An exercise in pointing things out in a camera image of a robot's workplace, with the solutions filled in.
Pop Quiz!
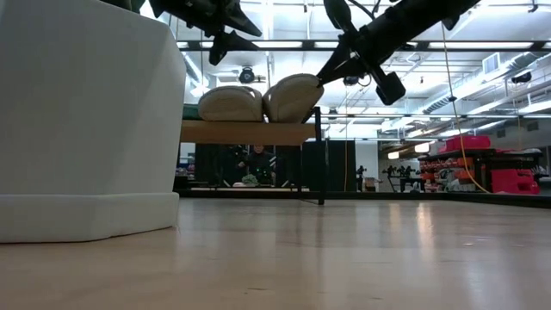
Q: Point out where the black table frame rail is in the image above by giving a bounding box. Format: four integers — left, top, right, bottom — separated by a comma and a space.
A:
174, 188, 551, 210

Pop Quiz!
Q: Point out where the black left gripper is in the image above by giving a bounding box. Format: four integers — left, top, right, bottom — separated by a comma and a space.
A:
148, 0, 263, 65

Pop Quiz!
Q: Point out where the wooden shelf with black frame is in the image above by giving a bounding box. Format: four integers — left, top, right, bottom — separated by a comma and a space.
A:
174, 106, 328, 206

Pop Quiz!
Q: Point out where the teal rubber slide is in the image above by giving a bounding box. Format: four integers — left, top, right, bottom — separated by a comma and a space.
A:
182, 104, 203, 121

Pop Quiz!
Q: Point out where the yellow hanging cable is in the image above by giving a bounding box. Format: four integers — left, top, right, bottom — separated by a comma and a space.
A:
437, 21, 491, 194

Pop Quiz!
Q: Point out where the black overhead frame beam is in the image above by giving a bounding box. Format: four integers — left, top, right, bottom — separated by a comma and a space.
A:
176, 39, 551, 53

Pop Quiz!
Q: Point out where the white faceted plant pot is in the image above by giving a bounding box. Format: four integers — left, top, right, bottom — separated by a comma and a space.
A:
0, 0, 188, 245

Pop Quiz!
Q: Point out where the black round spotlight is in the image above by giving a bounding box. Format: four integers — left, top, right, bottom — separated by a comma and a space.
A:
238, 65, 257, 85

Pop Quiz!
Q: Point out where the white rubber slide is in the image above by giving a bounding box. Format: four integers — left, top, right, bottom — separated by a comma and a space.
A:
262, 72, 325, 125
197, 84, 264, 122

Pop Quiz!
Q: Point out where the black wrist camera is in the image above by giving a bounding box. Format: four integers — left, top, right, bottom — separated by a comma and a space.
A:
373, 71, 407, 107

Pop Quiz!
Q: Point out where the black partition panel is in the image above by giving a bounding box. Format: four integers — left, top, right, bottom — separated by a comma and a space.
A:
300, 139, 357, 193

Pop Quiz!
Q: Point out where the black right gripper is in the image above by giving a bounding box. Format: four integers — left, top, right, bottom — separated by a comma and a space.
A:
317, 8, 427, 86

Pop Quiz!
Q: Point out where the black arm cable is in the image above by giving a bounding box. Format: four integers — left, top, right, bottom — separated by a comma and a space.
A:
322, 0, 382, 35

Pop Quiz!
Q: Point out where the person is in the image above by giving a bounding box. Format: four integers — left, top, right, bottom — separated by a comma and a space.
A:
247, 144, 277, 187

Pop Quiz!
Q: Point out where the black parts bin cart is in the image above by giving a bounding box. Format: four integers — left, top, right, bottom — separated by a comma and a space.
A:
419, 148, 544, 194

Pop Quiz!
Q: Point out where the red storage bin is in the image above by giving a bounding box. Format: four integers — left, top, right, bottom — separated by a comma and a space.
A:
437, 134, 492, 155

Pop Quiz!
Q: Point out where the red tool case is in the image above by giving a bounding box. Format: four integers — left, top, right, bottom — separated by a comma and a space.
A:
490, 168, 541, 195

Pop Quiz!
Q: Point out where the black ceiling camera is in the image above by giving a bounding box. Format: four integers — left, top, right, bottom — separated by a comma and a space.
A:
343, 75, 372, 87

